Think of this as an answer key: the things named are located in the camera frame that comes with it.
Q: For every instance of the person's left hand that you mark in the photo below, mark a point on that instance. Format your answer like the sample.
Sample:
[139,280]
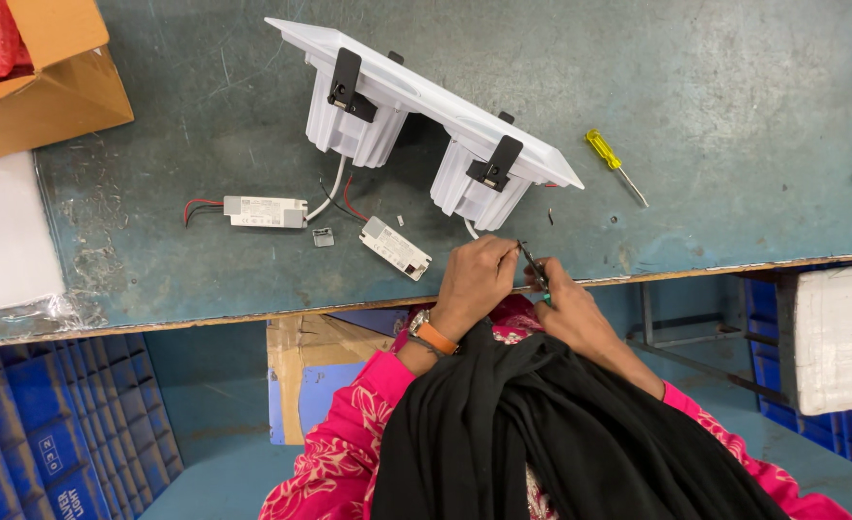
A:
[473,278]

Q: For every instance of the person's right hand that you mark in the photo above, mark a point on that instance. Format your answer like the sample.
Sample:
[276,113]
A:
[570,307]

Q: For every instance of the person's left fingers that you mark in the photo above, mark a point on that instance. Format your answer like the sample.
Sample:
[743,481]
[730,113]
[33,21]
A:
[498,249]

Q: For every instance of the person's right fingers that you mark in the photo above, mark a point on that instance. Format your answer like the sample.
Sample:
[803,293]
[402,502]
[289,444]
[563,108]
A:
[538,278]

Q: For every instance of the large black spring clip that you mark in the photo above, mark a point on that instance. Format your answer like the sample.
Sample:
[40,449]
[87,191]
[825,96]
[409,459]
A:
[496,165]
[346,83]

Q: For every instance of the black scarf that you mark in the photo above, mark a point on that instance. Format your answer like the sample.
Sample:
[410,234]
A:
[556,433]

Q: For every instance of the white twin downlight fixture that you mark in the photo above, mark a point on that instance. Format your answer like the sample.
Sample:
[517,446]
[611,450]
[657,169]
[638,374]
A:
[426,97]

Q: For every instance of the small grey plastic cap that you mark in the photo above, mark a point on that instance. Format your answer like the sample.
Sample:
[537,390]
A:
[323,237]

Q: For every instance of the taped cardboard box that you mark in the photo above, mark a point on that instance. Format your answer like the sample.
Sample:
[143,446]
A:
[310,354]

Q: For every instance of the pink floral garment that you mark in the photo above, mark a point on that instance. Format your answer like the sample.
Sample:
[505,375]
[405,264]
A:
[332,448]

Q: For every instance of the white styrofoam block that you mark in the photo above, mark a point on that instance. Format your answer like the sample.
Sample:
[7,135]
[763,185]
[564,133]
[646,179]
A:
[841,339]

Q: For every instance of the brown cardboard box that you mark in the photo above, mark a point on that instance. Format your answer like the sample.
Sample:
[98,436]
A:
[64,90]

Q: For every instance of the stack of blue plastic crates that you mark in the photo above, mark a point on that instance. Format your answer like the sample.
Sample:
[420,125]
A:
[57,433]

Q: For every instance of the white foam sheet in plastic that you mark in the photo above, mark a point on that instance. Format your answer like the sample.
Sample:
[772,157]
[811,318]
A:
[3,231]

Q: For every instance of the grey metal table frame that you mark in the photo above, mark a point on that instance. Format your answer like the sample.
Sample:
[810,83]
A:
[686,339]

